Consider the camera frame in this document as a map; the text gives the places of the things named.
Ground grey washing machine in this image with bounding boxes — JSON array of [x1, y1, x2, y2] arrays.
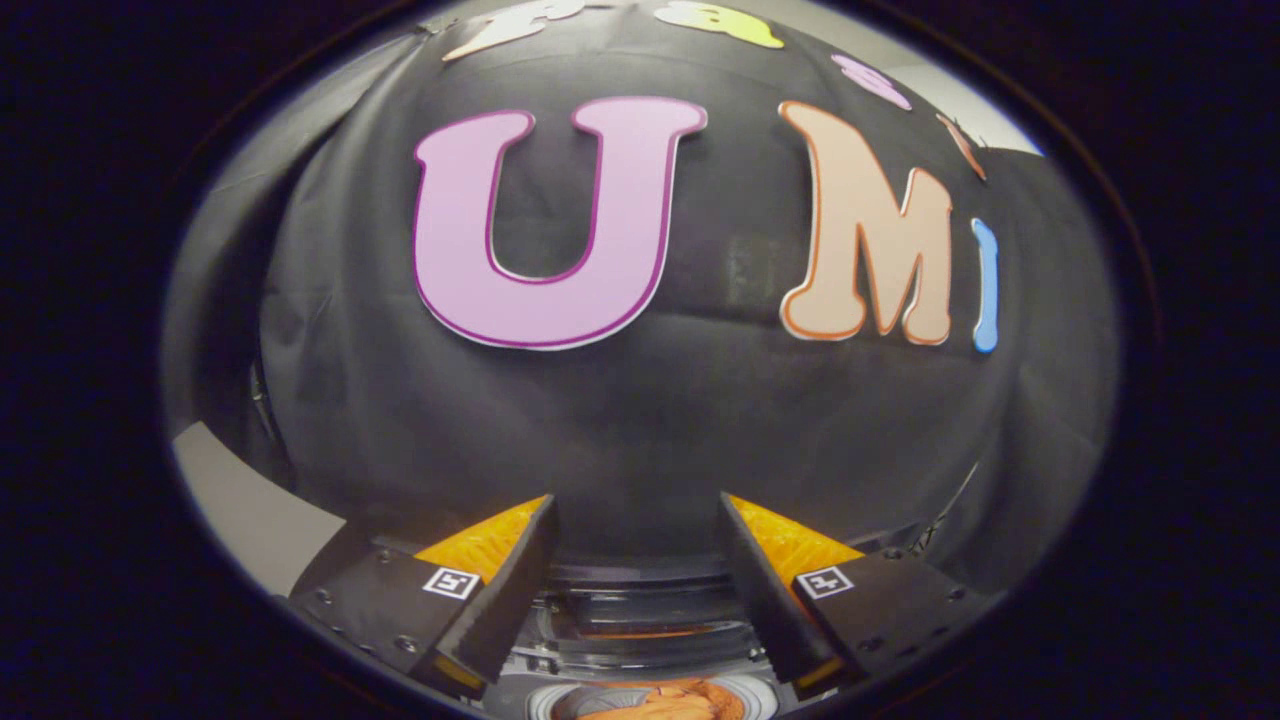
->
[[490, 555, 801, 720]]

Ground orange clothes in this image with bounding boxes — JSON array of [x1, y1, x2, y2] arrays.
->
[[575, 680, 746, 720]]

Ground black backdrop cloth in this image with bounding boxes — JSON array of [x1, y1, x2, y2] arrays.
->
[[160, 0, 1121, 601]]

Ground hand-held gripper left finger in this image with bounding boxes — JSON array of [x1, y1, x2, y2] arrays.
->
[[288, 493, 561, 701]]

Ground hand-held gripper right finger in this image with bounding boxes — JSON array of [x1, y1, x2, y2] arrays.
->
[[718, 491, 988, 693]]

